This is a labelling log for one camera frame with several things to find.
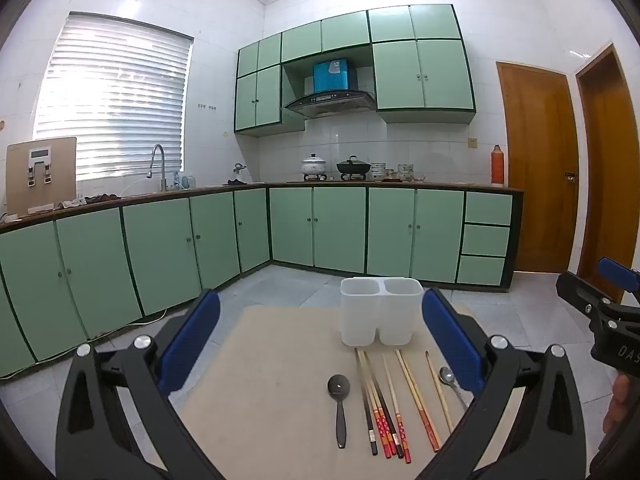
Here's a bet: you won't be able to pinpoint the silver kitchen faucet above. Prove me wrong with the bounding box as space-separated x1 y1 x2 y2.
146 144 168 192

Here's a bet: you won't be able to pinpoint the brown kitchen countertop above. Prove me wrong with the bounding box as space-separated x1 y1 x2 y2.
0 181 523 233

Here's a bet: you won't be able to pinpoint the black wok with lid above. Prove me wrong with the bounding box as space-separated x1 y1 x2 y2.
336 155 373 177

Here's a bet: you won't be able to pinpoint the brown wooden door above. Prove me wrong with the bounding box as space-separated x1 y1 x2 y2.
575 42 640 306
496 61 581 275

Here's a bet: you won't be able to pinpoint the black range hood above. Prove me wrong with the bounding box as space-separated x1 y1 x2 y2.
283 90 377 120

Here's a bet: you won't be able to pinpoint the green cabinet drawer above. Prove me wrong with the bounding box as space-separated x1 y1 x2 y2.
464 191 513 226
456 256 507 286
461 224 511 257

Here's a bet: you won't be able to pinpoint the green base cabinets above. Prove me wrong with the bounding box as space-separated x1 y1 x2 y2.
0 187 523 378

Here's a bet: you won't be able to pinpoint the white plastic utensil holder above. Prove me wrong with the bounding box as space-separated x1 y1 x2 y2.
340 276 425 348

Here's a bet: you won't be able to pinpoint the person's right hand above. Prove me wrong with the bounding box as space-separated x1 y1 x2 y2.
602 374 634 437

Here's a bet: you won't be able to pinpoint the red and wooden chopstick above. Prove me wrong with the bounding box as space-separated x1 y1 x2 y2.
381 354 412 464
395 350 442 453
357 350 392 459

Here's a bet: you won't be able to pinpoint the black chopstick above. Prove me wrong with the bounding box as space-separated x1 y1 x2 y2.
354 348 379 456
363 351 405 459

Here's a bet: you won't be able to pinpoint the blue wrapped hood chimney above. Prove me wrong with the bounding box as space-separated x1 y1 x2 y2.
313 58 358 93

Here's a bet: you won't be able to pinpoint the white window blinds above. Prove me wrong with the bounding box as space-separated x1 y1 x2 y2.
34 11 195 183

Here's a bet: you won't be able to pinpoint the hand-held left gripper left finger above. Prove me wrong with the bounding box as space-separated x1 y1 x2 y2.
55 289 223 480

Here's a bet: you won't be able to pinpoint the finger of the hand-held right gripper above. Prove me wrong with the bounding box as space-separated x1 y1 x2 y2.
599 257 640 306
556 271 621 321

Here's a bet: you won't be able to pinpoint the green wall cabinets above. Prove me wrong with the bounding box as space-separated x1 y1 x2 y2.
234 4 477 138

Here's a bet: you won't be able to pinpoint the metal spoon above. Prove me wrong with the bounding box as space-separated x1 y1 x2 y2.
439 366 470 411

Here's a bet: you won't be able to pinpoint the dish cloths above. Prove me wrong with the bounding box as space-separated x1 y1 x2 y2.
57 192 121 208

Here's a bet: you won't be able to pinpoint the cardboard box on counter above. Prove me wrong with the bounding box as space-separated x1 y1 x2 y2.
5 136 78 216

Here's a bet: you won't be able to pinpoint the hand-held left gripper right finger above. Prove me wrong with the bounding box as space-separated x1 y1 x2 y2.
417 287 587 480

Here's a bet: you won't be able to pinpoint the black spoon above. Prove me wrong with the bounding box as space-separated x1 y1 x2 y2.
327 374 351 450

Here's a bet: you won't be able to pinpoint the gas stove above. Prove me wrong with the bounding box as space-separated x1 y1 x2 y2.
300 172 373 183

